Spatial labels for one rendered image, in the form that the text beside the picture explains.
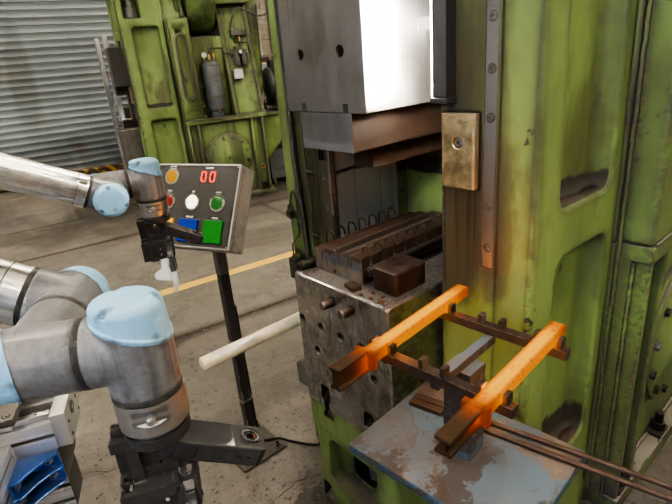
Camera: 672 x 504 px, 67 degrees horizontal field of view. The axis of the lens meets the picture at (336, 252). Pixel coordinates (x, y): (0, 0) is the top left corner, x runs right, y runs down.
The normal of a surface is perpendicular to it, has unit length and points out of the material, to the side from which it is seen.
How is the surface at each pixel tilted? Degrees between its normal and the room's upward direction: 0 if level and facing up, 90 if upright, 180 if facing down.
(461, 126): 90
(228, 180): 60
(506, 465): 0
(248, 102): 79
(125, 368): 90
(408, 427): 0
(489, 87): 90
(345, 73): 90
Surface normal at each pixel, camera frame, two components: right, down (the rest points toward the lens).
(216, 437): 0.37, -0.90
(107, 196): 0.44, 0.30
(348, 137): -0.75, 0.29
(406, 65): 0.66, 0.22
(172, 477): -0.08, -0.93
